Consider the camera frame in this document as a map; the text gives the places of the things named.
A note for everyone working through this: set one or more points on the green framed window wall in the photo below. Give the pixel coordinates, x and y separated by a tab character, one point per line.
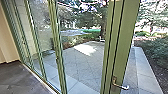
56	50

